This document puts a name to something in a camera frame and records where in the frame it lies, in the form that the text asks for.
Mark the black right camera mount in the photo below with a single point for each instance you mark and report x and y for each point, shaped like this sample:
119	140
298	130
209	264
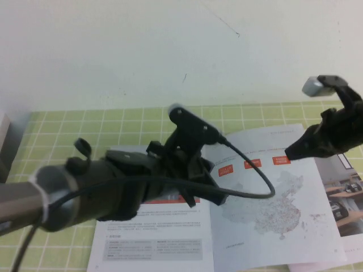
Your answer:
348	90

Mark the green checked tablecloth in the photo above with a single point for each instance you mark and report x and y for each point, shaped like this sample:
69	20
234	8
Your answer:
113	127

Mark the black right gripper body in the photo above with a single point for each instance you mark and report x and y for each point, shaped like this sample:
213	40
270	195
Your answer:
348	130

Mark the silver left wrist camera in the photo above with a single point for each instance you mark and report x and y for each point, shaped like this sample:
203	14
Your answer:
174	107

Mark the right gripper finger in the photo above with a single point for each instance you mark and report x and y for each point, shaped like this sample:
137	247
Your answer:
309	137
314	150

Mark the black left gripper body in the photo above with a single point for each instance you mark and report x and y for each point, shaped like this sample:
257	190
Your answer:
167	170

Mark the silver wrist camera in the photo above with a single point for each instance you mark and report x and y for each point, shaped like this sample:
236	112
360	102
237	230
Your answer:
174	107
314	88

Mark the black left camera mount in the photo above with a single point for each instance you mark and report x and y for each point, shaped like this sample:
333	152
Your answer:
193	124

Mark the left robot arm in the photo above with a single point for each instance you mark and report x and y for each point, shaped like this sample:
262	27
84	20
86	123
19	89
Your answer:
99	192

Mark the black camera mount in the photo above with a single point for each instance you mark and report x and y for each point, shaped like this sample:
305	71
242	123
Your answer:
193	124
348	90

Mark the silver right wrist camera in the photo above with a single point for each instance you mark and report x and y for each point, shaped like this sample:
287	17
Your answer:
314	88

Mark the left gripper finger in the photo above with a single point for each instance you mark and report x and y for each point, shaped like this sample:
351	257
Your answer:
192	198
211	184

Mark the white product brochure book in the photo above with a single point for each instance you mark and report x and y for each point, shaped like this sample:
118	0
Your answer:
269	226

